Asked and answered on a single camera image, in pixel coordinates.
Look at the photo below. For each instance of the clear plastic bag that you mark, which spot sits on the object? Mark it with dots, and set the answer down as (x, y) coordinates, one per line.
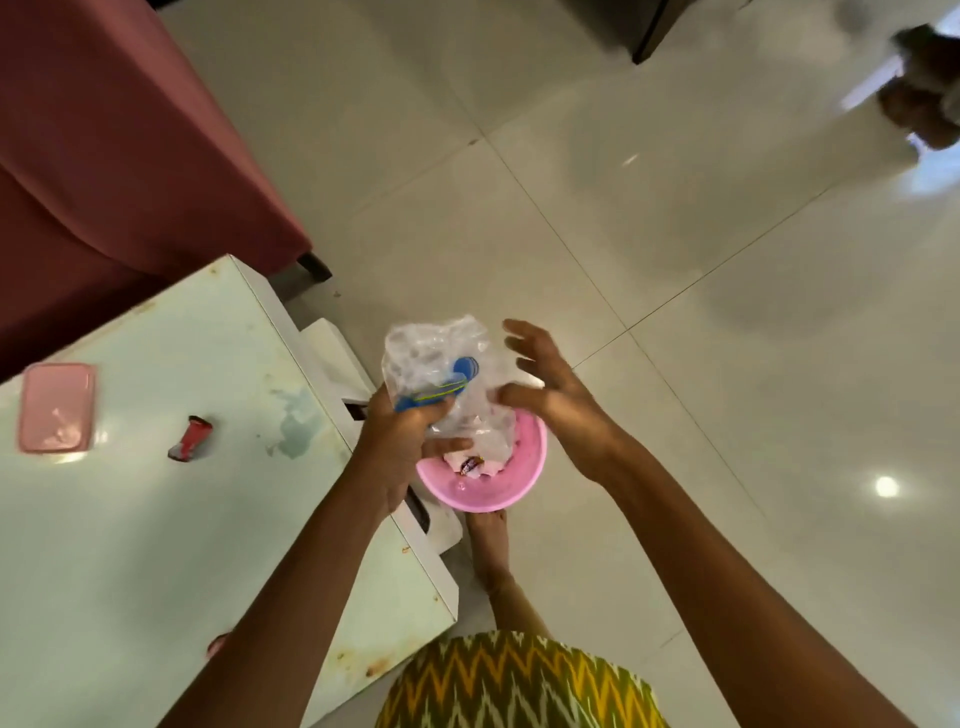
(480, 375)

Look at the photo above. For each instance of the zigzag patterned garment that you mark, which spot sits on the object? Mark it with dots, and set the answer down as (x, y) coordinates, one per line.
(517, 686)

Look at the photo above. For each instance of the maroon sofa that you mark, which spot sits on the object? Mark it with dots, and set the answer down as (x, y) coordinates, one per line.
(112, 150)

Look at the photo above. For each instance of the person's left forearm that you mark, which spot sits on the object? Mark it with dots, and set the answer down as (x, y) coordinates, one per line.
(300, 600)

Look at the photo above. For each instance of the person's left hand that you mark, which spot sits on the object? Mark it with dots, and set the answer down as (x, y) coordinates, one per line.
(386, 457)

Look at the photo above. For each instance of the black sofa leg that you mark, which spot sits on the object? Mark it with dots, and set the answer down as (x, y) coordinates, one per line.
(316, 267)

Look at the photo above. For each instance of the white table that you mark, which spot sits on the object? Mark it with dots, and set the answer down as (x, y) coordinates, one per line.
(187, 525)

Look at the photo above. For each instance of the dark candy wrapper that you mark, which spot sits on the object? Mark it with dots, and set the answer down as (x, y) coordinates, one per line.
(471, 466)

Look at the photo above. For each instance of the pale pink paper scrap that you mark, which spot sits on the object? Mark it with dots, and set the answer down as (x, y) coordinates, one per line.
(491, 466)

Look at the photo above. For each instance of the blue plastic item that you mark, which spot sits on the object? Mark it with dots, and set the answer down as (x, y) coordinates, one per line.
(450, 379)

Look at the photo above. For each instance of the person's left thumb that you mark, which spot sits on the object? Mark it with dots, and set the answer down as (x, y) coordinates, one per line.
(450, 448)

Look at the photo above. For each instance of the crumpled red wrapper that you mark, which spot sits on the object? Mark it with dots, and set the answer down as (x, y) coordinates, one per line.
(190, 440)

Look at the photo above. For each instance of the person's right thumb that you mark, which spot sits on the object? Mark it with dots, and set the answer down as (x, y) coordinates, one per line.
(521, 395)

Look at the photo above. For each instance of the pink rectangular container lid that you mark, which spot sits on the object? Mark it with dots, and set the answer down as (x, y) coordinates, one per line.
(56, 407)

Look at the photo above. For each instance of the person's right hand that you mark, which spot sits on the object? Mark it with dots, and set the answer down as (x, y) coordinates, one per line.
(574, 416)

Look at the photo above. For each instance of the person's right forearm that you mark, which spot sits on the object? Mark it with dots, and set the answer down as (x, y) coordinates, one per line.
(735, 600)

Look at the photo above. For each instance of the dark blurry object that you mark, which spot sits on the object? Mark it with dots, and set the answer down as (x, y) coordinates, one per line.
(926, 90)

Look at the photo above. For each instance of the pink plastic bowl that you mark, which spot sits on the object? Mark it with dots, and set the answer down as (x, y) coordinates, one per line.
(487, 491)

